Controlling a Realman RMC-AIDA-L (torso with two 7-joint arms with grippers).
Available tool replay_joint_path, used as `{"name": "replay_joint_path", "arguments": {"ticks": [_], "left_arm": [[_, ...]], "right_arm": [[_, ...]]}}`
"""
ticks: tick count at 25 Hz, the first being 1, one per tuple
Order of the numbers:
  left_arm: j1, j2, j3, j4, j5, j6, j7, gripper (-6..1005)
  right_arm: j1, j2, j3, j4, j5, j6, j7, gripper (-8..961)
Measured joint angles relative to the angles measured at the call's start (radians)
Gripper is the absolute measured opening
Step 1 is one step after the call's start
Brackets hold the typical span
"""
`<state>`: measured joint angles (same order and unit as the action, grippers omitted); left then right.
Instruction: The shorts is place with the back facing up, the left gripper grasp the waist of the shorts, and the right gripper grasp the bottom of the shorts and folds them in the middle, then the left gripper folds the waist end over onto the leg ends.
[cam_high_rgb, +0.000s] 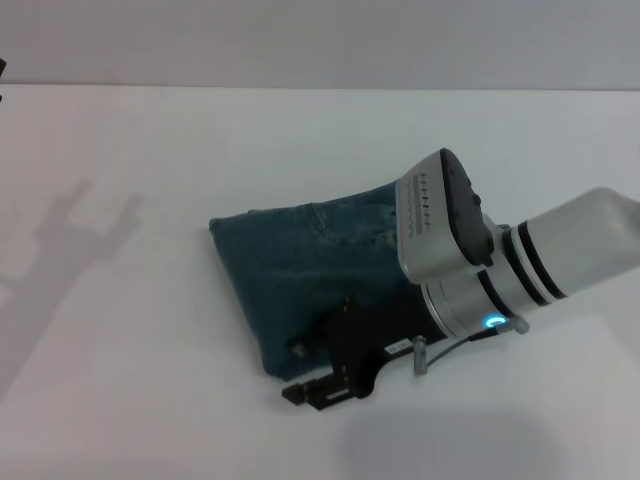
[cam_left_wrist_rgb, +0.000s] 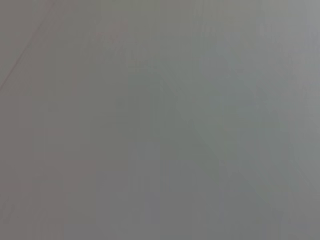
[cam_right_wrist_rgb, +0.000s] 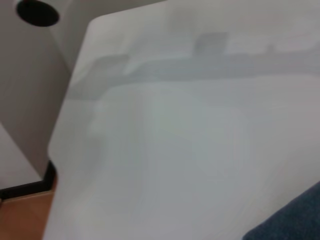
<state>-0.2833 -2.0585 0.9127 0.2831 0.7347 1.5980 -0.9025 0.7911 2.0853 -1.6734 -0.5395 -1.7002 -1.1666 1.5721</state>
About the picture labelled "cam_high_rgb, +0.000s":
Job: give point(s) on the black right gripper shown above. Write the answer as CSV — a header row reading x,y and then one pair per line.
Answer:
x,y
370,335

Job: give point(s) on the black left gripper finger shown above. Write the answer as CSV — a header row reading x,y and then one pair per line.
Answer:
x,y
2,66

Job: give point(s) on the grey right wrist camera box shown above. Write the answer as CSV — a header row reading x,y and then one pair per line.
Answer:
x,y
425,240

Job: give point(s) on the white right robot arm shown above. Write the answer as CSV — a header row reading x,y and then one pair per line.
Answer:
x,y
575,240

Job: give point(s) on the blue denim shorts with print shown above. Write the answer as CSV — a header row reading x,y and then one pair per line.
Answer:
x,y
280,280

